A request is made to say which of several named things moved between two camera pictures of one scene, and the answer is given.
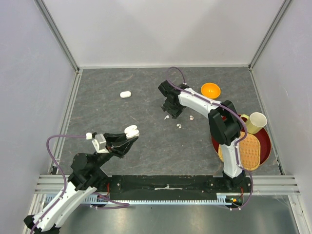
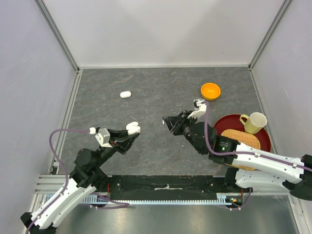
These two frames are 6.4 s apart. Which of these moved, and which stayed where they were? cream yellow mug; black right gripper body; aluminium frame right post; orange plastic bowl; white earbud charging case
Moved: white earbud charging case; black right gripper body
Stayed: aluminium frame right post; orange plastic bowl; cream yellow mug
